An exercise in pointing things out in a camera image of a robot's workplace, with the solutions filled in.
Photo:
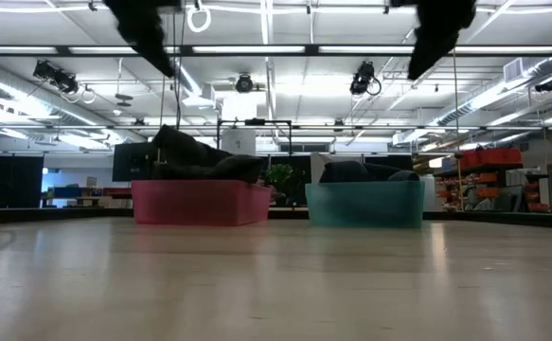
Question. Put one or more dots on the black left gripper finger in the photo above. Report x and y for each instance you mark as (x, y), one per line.
(144, 46)
(162, 59)

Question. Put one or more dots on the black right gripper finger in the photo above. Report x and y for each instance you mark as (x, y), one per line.
(417, 59)
(439, 49)

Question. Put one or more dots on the blue denim bucket hat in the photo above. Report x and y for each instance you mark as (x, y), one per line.
(185, 149)

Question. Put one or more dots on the black hat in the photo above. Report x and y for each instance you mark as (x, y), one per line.
(351, 171)
(242, 168)

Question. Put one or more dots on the white ceiling air vent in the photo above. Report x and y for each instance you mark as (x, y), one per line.
(513, 69)

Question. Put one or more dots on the round black ceiling spotlight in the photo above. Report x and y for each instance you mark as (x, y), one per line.
(244, 83)

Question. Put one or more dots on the black computer monitor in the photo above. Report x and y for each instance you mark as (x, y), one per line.
(131, 162)

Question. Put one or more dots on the red storage bins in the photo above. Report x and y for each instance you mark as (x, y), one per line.
(491, 156)

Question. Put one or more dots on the pink translucent plastic bin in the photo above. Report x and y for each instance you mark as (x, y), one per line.
(200, 202)

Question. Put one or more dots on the teal translucent plastic bin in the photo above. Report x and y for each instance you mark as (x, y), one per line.
(365, 203)

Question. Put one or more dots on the green potted plant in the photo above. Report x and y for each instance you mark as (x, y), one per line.
(282, 182)

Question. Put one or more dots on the black ceiling camera mount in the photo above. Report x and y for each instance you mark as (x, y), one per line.
(363, 78)
(58, 78)

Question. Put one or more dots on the black overhead frame beam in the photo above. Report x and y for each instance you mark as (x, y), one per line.
(256, 49)

